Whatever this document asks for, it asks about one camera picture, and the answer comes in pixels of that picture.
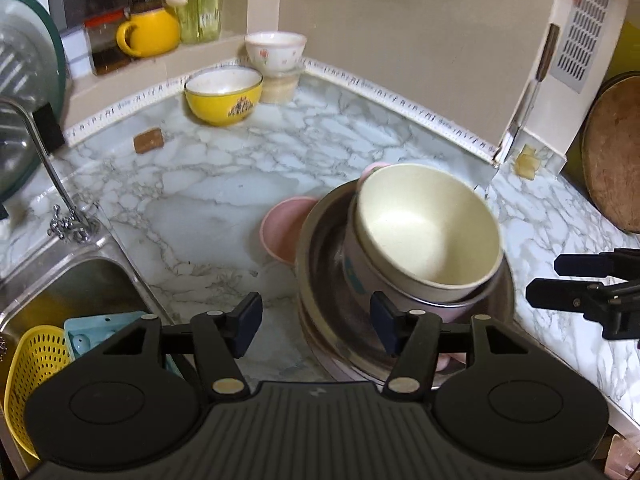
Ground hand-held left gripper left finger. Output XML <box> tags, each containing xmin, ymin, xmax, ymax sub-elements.
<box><xmin>101</xmin><ymin>291</ymin><xmax>264</xmax><ymax>403</ymax></box>

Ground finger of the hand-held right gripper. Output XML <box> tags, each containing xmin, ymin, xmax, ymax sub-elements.
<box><xmin>525</xmin><ymin>277</ymin><xmax>640</xmax><ymax>342</ymax></box>
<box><xmin>553</xmin><ymin>247</ymin><xmax>640</xmax><ymax>279</ymax></box>

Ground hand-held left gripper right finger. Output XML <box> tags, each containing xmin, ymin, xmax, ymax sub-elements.
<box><xmin>369</xmin><ymin>290</ymin><xmax>539</xmax><ymax>396</ymax></box>

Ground stainless steel bowl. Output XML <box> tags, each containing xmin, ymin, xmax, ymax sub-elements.
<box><xmin>294</xmin><ymin>180</ymin><xmax>516</xmax><ymax>392</ymax></box>

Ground cream bowl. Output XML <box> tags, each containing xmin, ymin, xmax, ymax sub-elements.
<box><xmin>352</xmin><ymin>163</ymin><xmax>504</xmax><ymax>306</ymax></box>

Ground round wooden cutting board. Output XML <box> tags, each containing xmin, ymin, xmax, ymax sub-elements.
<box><xmin>582</xmin><ymin>72</ymin><xmax>640</xmax><ymax>234</ymax></box>

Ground ginger pieces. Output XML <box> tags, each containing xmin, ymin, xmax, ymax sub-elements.
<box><xmin>516</xmin><ymin>143</ymin><xmax>544</xmax><ymax>180</ymax></box>

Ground light blue plastic tray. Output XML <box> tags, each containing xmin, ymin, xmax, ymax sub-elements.
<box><xmin>63</xmin><ymin>309</ymin><xmax>177</xmax><ymax>377</ymax></box>

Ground cleaver knife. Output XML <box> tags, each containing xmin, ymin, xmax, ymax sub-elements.
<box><xmin>492</xmin><ymin>23</ymin><xmax>561</xmax><ymax>167</ymax></box>

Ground stainless steel sink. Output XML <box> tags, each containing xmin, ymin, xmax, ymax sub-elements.
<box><xmin>0</xmin><ymin>240</ymin><xmax>177</xmax><ymax>463</ymax></box>

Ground small brown block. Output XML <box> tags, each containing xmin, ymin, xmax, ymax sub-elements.
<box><xmin>133</xmin><ymin>128</ymin><xmax>166</xmax><ymax>154</ymax></box>

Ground yellow sink basket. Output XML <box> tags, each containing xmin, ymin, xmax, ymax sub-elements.
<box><xmin>4</xmin><ymin>324</ymin><xmax>74</xmax><ymax>461</ymax></box>

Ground yellow bowl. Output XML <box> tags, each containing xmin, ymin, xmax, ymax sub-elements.
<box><xmin>183</xmin><ymin>66</ymin><xmax>264</xmax><ymax>128</ymax></box>

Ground clear plastic container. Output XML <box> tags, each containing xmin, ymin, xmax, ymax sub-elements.
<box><xmin>259</xmin><ymin>62</ymin><xmax>305</xmax><ymax>105</ymax></box>

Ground chrome faucet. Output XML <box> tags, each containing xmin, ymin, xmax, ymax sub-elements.
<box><xmin>0</xmin><ymin>97</ymin><xmax>101</xmax><ymax>244</ymax></box>

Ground white floral bowl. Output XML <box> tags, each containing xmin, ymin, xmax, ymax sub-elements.
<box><xmin>244</xmin><ymin>31</ymin><xmax>307</xmax><ymax>79</ymax></box>

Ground black sponge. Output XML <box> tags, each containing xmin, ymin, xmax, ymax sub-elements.
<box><xmin>32</xmin><ymin>102</ymin><xmax>66</xmax><ymax>149</ymax></box>

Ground yellow mug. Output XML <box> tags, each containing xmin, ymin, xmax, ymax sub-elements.
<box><xmin>115</xmin><ymin>7</ymin><xmax>181</xmax><ymax>58</ymax></box>

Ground dark glass jar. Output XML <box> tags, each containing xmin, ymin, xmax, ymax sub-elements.
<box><xmin>83</xmin><ymin>12</ymin><xmax>134</xmax><ymax>76</ymax></box>

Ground green water bottle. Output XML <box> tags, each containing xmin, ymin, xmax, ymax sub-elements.
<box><xmin>162</xmin><ymin>0</ymin><xmax>224</xmax><ymax>45</ymax></box>

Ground glass lid with green rim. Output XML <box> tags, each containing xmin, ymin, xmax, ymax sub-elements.
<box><xmin>0</xmin><ymin>0</ymin><xmax>69</xmax><ymax>202</ymax></box>

